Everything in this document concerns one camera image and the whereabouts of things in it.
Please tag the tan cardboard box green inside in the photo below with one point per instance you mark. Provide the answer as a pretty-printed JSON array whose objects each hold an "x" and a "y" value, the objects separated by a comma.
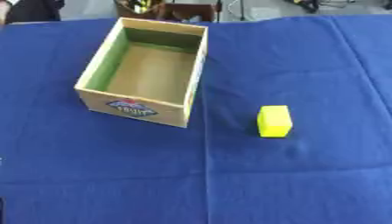
[{"x": 148, "y": 73}]

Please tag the yellow rectangular block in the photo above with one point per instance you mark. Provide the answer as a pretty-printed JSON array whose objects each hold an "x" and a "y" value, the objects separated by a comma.
[{"x": 274, "y": 121}]

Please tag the brown wooden chair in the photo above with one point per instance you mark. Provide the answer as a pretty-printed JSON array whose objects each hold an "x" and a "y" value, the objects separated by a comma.
[{"x": 178, "y": 11}]

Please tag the person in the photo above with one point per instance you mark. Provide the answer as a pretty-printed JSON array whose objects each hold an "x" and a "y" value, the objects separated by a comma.
[{"x": 33, "y": 10}]

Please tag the black tripod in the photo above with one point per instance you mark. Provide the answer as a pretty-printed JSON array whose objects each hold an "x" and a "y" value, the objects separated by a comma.
[{"x": 308, "y": 4}]

